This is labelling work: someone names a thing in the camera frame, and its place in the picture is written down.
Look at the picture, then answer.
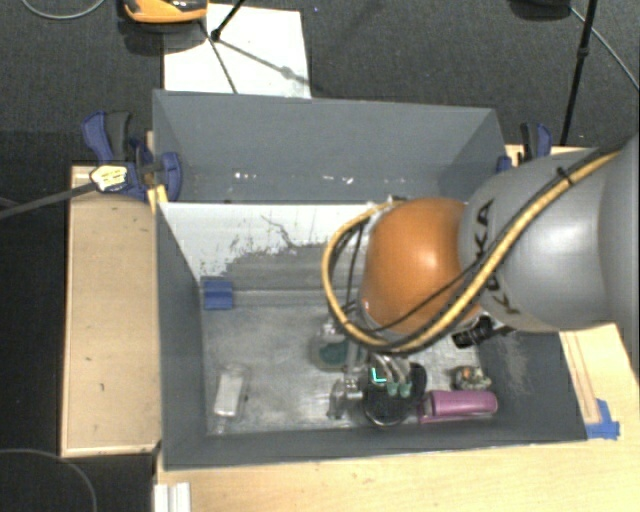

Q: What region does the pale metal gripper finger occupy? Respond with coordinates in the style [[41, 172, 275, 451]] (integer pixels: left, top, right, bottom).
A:
[[326, 376, 365, 420]]

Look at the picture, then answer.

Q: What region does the teal round lid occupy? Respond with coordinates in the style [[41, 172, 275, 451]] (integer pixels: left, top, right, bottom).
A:
[[309, 333, 352, 372]]

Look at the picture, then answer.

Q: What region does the black round object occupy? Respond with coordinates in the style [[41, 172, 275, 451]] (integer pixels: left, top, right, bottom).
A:
[[361, 361, 429, 428]]

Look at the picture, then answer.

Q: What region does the purple cylinder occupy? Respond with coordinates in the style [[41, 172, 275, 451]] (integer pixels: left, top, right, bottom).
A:
[[416, 389, 500, 425]]

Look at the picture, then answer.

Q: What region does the small multicolour toy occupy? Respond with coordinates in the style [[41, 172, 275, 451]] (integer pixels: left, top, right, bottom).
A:
[[451, 365, 493, 392]]

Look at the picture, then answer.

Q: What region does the blue sponge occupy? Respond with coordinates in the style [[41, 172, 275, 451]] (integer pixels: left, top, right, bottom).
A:
[[201, 279, 236, 311]]

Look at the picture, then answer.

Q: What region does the grey metal bin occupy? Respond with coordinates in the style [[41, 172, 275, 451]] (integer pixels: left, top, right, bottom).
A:
[[151, 88, 589, 472]]

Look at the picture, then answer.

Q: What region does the pale wood board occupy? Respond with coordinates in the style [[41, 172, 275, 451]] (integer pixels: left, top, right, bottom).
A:
[[59, 164, 164, 459]]

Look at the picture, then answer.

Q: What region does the black cylinder on white bracket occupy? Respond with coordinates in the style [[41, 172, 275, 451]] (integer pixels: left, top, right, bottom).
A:
[[451, 314, 507, 350]]

